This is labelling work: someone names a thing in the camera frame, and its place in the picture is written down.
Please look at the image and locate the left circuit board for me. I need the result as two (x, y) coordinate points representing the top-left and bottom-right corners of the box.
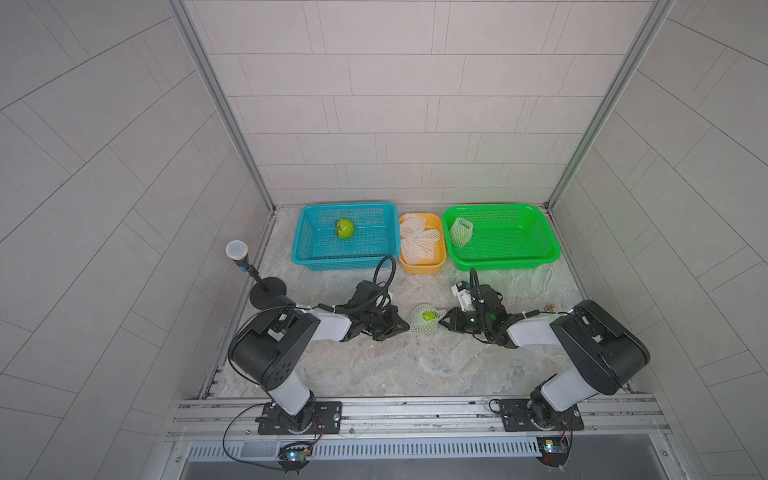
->
(277, 442), (313, 474)

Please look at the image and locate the yellow plastic tub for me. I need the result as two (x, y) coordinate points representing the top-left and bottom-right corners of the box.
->
(400, 213), (447, 274)

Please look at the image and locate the microphone on black stand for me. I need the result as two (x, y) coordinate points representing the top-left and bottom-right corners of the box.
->
(225, 240), (287, 310)

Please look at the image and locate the white foam net sleeve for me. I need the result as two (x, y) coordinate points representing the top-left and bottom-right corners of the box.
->
(407, 304), (447, 336)
(449, 216), (475, 247)

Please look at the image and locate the green plastic basket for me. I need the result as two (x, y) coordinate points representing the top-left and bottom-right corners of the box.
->
(442, 204), (561, 272)

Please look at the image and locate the right circuit board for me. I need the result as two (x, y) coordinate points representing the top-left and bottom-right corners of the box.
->
(537, 437), (571, 468)

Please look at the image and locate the green custard apple in basket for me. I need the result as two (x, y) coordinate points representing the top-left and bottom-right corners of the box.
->
(335, 218), (356, 240)

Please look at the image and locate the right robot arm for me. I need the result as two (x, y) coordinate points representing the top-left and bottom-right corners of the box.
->
(439, 269), (651, 432)

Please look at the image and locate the white foam nets pile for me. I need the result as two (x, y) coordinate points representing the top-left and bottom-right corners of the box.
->
(400, 214), (442, 265)

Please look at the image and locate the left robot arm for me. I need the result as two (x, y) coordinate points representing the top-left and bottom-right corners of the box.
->
(227, 255), (409, 434)

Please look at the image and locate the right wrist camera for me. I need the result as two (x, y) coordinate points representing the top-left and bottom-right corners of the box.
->
(451, 281), (475, 312)

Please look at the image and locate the teal plastic basket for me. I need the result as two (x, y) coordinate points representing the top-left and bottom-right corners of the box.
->
(292, 202), (400, 271)

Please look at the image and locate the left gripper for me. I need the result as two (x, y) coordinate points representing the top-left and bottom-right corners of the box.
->
(359, 305), (411, 341)

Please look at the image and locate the circuit board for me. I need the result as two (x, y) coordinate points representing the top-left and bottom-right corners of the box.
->
(537, 437), (571, 468)
(277, 442), (313, 474)

